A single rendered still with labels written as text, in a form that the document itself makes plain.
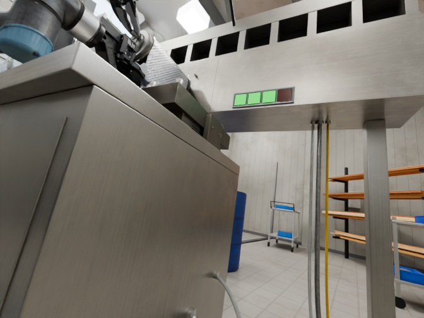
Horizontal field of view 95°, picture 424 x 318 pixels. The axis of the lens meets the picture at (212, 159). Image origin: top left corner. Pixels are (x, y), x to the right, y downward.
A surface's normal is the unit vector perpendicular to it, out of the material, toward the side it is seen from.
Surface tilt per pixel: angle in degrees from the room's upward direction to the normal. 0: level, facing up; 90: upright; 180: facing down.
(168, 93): 90
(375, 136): 90
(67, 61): 90
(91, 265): 90
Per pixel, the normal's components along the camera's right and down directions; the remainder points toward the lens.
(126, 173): 0.90, 0.04
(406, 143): -0.57, -0.27
